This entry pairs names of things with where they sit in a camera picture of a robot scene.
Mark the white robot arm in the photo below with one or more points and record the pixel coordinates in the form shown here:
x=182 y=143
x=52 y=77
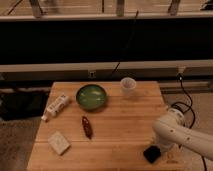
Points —
x=169 y=130

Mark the thin black rod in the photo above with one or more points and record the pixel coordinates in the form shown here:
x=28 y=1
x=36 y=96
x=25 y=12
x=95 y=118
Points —
x=127 y=43

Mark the white rectangular box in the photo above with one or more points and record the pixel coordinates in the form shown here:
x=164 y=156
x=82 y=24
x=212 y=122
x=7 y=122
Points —
x=58 y=143

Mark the dark red pepper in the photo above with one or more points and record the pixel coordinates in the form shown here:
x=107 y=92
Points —
x=87 y=127

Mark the white ceramic cup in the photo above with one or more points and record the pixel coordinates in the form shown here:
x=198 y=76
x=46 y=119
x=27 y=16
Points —
x=128 y=85

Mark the black eraser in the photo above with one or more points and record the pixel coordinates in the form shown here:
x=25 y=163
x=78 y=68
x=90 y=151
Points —
x=152 y=154

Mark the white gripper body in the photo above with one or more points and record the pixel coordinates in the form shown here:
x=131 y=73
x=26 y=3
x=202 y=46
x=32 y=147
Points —
x=163 y=143

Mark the green bowl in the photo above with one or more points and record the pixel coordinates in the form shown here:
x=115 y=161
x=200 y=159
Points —
x=91 y=97

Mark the white tube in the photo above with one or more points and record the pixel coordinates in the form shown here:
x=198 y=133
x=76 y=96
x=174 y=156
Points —
x=53 y=109

